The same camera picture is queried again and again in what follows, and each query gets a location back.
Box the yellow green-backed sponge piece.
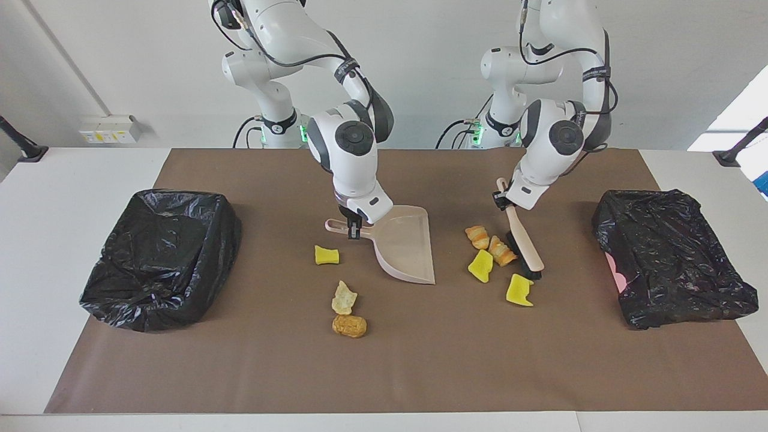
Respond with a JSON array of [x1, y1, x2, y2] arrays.
[[468, 250, 494, 284]]

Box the pale pink plastic dustpan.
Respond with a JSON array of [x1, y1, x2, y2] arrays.
[[325, 205, 436, 285]]

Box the brown table mat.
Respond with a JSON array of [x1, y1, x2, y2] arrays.
[[45, 148, 768, 415]]

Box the beige hand brush black bristles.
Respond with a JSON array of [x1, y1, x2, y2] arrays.
[[496, 178, 545, 281]]

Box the black bagged pink trash bin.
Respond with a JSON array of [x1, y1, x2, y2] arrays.
[[591, 189, 760, 331]]

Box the black base cable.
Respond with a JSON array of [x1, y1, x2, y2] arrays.
[[435, 93, 494, 149], [233, 117, 265, 149]]

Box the brown bread roll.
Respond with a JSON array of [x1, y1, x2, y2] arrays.
[[332, 314, 368, 338]]

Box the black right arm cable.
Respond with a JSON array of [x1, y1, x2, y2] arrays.
[[211, 0, 361, 85]]

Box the black right base cable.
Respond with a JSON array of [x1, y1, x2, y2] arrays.
[[233, 117, 265, 149]]

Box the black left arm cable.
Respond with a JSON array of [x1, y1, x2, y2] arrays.
[[517, 0, 619, 151]]

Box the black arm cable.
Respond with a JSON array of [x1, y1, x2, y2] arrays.
[[517, 0, 619, 151], [211, 0, 361, 85]]

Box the black left base cable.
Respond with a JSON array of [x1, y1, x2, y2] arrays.
[[435, 93, 494, 149]]

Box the black camera stand foot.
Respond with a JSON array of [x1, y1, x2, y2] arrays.
[[0, 115, 49, 163], [713, 117, 768, 167]]

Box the white wall socket box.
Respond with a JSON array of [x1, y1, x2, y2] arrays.
[[78, 115, 143, 145]]

